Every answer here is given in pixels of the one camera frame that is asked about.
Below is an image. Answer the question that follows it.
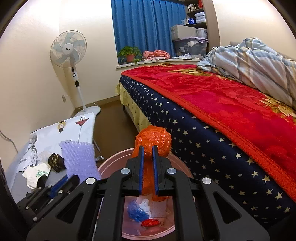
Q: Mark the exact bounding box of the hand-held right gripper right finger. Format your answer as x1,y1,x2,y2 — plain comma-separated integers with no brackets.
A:
152,145,271,241

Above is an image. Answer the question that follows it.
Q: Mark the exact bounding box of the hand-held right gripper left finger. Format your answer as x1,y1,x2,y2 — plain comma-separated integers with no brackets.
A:
26,145,145,241

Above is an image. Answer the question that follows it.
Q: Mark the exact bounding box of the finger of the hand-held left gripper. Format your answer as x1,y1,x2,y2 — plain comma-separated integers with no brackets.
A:
36,175,48,189
50,174,80,199

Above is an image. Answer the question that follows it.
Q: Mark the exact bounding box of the crushed paper cup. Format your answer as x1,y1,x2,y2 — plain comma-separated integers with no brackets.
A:
23,162,52,189

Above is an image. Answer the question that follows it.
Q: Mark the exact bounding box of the black gold patterned pouch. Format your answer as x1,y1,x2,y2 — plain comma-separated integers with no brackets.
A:
47,153,65,173

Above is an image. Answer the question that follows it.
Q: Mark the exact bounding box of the clear plastic wrap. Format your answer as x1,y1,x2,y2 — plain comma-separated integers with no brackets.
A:
37,150,52,164

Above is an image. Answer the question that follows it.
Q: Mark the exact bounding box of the orange plastic bag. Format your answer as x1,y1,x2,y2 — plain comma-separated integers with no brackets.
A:
131,125,173,203

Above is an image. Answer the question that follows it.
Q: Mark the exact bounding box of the white tissue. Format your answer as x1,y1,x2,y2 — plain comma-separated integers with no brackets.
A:
136,197,152,212

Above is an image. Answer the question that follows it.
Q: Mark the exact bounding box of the purple foam net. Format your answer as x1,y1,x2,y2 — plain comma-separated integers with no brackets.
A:
59,139,102,181

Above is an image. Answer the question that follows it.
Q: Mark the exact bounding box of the blue plastic bag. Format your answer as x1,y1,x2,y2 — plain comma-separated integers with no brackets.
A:
128,200,148,223

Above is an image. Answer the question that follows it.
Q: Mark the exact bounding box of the red wrapper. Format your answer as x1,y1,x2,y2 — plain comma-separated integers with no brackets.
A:
142,218,162,228

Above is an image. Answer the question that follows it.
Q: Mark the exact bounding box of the pink plastic bin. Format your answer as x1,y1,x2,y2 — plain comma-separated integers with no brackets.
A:
97,149,192,240

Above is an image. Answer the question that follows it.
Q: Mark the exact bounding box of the metal table leg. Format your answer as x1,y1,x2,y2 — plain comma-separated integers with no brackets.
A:
92,134,104,161

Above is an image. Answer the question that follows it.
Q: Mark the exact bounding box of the yellow star bed skirt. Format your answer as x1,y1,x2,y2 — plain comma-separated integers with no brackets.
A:
116,82,151,132

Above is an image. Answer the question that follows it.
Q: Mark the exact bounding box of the white windowsill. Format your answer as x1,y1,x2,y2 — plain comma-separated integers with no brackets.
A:
116,58,204,70

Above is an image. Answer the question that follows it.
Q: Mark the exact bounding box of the potted green plant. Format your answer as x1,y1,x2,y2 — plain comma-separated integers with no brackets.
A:
117,46,142,63

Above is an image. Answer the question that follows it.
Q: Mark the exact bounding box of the pink folded cloth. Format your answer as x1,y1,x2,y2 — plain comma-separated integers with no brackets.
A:
142,49,171,61

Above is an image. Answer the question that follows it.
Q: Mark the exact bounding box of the clear storage box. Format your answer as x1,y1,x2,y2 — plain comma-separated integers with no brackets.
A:
172,37,208,57

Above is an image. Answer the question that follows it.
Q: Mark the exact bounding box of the white standing fan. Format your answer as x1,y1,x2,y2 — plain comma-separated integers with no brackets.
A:
50,30,101,116

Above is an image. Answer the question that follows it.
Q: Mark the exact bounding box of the grey box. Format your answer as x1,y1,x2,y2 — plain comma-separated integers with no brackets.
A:
171,24,197,40

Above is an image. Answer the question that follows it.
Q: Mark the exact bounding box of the blue curtain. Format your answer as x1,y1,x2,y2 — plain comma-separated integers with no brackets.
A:
111,0,188,64

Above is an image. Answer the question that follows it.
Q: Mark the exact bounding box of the blue striped duvet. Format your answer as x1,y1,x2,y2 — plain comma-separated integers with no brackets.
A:
196,37,296,113

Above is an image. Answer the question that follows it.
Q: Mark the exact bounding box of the wooden bookshelf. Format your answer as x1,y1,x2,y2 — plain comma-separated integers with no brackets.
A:
185,0,207,30

